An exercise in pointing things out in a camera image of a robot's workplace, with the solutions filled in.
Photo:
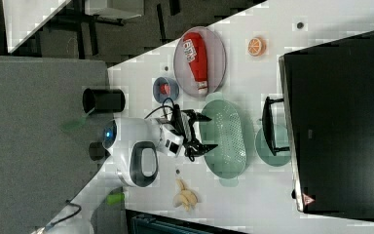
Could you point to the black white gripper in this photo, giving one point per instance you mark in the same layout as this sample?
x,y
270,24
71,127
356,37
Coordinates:
x,y
177,132

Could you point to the mint green oval strainer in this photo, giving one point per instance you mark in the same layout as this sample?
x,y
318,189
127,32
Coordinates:
x,y
228,159

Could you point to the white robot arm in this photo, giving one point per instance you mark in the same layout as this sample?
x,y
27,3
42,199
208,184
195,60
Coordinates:
x,y
135,144

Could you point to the red toy strawberry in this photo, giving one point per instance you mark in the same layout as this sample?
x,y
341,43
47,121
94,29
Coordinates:
x,y
165,89

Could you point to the small blue bowl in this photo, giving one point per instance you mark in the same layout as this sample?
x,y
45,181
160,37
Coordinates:
x,y
174,89

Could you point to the peeled toy banana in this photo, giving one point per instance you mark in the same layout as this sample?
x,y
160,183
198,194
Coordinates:
x,y
184,198

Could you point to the red ketchup bottle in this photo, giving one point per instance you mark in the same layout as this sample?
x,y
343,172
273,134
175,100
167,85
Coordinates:
x,y
194,48

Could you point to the black cylindrical holder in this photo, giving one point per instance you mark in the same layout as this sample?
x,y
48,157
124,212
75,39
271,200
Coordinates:
x,y
103,100

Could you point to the mint green cup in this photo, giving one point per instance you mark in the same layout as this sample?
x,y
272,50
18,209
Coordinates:
x,y
281,138

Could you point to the green marker object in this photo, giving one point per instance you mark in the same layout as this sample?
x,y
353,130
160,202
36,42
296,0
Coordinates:
x,y
115,198

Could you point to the orange slice toy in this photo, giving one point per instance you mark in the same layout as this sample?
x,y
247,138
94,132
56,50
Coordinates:
x,y
256,46

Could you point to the green spatula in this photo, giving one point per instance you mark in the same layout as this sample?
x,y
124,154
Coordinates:
x,y
76,123

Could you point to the black steel toaster oven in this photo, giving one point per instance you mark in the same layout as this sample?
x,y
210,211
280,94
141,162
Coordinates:
x,y
328,99

